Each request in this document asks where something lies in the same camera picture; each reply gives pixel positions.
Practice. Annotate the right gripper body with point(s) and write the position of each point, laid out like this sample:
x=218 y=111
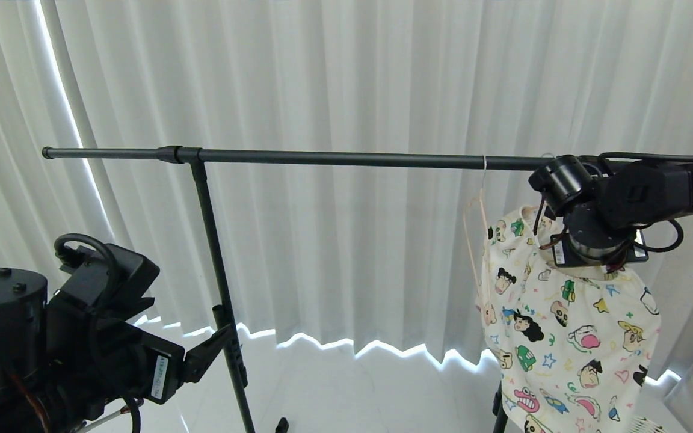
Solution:
x=575 y=257

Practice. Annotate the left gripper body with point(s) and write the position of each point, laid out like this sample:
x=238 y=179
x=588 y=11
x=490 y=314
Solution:
x=112 y=367

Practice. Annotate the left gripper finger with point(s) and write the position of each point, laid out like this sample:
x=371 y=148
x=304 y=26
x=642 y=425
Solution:
x=199 y=364

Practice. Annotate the cream printed garment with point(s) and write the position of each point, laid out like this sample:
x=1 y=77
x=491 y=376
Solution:
x=569 y=337

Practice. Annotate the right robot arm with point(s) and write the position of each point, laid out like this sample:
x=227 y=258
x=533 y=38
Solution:
x=653 y=192

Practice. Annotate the pink clothes hanger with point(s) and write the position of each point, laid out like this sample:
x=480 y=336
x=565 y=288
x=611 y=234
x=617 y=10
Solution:
x=483 y=174

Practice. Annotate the white laundry basket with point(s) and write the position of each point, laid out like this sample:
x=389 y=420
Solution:
x=644 y=427

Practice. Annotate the black clothes rack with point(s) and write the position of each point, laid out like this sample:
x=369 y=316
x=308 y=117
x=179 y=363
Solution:
x=322 y=157

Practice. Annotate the white curtain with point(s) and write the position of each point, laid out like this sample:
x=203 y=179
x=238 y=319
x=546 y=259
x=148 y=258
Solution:
x=346 y=78

